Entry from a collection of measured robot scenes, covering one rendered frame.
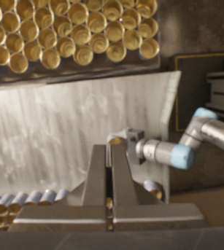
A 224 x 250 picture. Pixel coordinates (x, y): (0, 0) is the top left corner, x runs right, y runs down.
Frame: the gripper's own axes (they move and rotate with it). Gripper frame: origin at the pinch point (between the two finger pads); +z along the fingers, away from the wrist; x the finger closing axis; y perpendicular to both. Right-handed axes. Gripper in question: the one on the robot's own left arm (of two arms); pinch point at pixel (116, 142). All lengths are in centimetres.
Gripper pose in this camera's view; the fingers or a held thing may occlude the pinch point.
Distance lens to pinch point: 76.1
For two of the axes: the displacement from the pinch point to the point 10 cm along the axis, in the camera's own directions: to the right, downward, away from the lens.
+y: -6.8, 2.4, -6.9
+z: -7.2, -0.9, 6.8
